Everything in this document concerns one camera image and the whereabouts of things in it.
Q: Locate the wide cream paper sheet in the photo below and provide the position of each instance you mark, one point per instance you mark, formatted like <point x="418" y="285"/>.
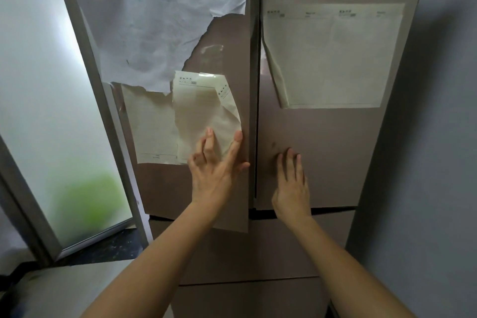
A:
<point x="335" y="57"/>

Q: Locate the person's left little finger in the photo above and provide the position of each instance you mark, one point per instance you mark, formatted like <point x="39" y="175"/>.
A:
<point x="192" y="161"/>

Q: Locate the person's left middle finger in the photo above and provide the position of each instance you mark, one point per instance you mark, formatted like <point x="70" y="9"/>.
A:
<point x="209" y="142"/>

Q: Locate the person's left forearm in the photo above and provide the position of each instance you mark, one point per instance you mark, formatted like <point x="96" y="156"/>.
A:
<point x="156" y="265"/>

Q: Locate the person's right forearm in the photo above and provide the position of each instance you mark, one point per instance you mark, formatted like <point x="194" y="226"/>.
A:
<point x="346" y="276"/>

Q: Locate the person's right middle finger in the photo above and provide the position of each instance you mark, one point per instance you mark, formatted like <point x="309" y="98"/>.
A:
<point x="290" y="163"/>

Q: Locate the brown refrigerator drawer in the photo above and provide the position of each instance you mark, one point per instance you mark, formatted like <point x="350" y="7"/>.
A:
<point x="242" y="303"/>
<point x="257" y="254"/>

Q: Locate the torn cream paper sheet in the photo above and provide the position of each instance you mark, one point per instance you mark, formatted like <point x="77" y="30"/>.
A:
<point x="201" y="112"/>

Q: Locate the dark speckled window sill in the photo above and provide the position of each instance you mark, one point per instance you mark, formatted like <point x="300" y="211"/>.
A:
<point x="111" y="245"/>

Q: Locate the cream paper sheet with footer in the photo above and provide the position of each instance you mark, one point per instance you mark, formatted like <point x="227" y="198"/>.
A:
<point x="149" y="127"/>

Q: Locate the person's right hand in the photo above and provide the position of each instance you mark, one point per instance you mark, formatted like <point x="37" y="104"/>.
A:
<point x="292" y="194"/>

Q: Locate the person's left hand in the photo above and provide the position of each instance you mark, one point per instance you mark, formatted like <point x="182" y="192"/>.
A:
<point x="212" y="180"/>

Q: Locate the frosted glass window sash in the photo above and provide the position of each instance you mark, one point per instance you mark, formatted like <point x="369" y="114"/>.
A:
<point x="41" y="105"/>

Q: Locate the brown refrigerator door with flat sheet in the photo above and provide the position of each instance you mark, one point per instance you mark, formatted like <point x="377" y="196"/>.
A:
<point x="320" y="135"/>

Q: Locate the person's left thumb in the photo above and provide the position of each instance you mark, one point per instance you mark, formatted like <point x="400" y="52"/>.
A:
<point x="242" y="167"/>

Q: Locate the grey appliance top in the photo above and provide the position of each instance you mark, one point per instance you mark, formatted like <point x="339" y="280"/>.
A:
<point x="70" y="288"/>

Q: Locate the large white crumpled paper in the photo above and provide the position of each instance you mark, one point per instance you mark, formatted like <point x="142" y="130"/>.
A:
<point x="160" y="19"/>

